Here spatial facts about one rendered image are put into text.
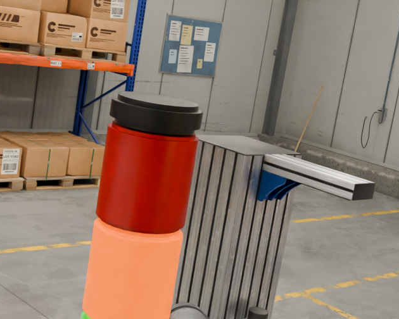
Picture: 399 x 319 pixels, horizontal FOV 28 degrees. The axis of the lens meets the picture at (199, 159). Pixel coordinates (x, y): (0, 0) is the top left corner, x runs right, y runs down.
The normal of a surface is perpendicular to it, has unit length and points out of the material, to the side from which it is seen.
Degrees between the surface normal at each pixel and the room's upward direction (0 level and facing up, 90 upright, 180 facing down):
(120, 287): 90
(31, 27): 90
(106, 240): 90
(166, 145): 90
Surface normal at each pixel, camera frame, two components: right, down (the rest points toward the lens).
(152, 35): 0.68, 0.24
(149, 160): 0.11, 0.20
